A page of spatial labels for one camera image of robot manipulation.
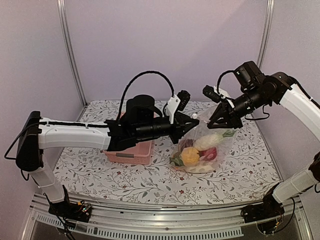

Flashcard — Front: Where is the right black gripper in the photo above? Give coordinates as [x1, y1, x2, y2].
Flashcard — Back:
[206, 85, 270, 129]

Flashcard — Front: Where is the dark maroon toy beet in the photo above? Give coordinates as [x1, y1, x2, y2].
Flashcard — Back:
[178, 139, 194, 152]

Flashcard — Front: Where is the white toy cabbage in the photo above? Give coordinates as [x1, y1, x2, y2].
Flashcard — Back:
[193, 130, 236, 151]

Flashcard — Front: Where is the clear zip top bag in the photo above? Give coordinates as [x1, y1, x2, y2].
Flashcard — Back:
[169, 105, 237, 174]

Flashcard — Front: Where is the yellow toy pear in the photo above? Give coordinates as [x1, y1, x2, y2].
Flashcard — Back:
[180, 147, 200, 167]

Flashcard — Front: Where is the red knitted toy fruit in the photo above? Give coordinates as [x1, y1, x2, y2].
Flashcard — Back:
[199, 147, 217, 161]

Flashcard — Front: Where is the white toy radish with leaves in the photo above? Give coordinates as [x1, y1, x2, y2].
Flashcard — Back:
[173, 161, 219, 174]

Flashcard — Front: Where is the pink perforated plastic basket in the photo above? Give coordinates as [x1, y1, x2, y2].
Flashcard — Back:
[103, 112, 154, 166]

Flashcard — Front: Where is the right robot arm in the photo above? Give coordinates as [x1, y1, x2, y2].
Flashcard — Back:
[202, 61, 320, 218]

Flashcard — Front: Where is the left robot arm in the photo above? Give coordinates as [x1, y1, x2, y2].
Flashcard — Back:
[12, 94, 200, 217]

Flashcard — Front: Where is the floral patterned table mat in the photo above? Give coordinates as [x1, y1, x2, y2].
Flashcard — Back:
[48, 100, 283, 206]

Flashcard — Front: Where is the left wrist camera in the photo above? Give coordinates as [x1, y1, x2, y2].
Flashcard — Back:
[162, 90, 191, 125]

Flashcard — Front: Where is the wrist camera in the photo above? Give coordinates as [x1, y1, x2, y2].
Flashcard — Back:
[202, 85, 233, 103]
[162, 90, 191, 125]

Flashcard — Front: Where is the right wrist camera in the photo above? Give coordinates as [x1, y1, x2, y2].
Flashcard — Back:
[202, 85, 233, 103]

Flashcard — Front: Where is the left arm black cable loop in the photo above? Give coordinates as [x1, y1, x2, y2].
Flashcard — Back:
[117, 70, 175, 121]

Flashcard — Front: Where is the front aluminium rail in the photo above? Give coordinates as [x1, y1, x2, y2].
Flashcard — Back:
[18, 192, 315, 240]

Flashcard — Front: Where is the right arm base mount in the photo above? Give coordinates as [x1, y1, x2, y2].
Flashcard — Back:
[240, 195, 285, 235]

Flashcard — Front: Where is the right aluminium frame post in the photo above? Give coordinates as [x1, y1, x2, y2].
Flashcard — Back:
[256, 0, 275, 68]

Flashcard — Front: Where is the aluminium frame post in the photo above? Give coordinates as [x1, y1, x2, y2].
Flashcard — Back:
[57, 0, 88, 107]
[256, 0, 275, 68]

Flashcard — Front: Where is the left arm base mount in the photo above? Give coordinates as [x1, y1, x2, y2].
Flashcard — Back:
[48, 185, 93, 223]

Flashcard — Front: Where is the left aluminium frame post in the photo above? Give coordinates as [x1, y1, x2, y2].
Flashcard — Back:
[57, 0, 88, 107]

